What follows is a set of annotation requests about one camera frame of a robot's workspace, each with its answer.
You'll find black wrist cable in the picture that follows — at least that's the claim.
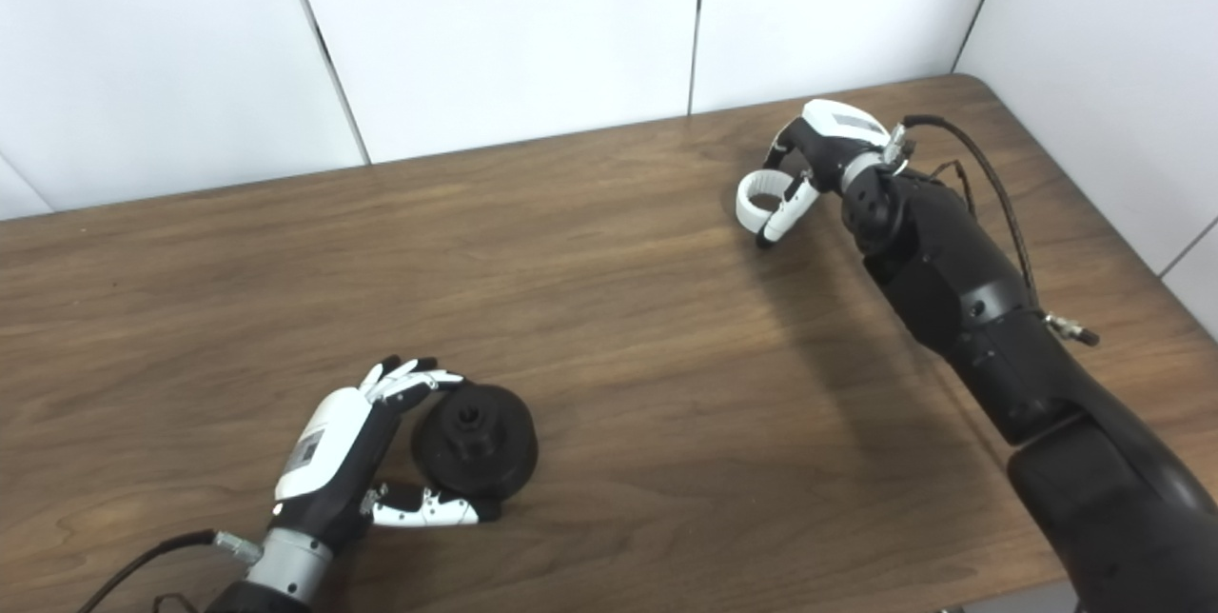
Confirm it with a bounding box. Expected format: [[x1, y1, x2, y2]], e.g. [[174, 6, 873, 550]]
[[890, 114, 1102, 347], [76, 529, 263, 613]]

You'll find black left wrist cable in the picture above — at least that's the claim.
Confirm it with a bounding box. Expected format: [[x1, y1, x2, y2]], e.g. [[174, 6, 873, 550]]
[[76, 529, 263, 613]]

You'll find thin right arm wire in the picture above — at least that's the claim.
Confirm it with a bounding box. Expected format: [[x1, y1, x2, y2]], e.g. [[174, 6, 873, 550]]
[[928, 159, 978, 214]]

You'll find black and white left hand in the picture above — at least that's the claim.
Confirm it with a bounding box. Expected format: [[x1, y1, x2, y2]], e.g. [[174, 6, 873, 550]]
[[269, 356, 501, 557]]

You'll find round black plastic part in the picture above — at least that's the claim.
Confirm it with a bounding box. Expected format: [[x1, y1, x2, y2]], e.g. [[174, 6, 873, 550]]
[[411, 383, 540, 503]]

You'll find white plastic ring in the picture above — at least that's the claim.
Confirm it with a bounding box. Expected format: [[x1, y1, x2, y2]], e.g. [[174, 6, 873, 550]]
[[736, 170, 810, 235]]

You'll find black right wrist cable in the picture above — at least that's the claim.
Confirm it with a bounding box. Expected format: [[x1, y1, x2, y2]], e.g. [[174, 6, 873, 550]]
[[890, 114, 1102, 347]]

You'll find black and white right hand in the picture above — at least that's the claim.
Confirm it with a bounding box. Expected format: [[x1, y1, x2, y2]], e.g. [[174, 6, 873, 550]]
[[756, 99, 895, 249]]

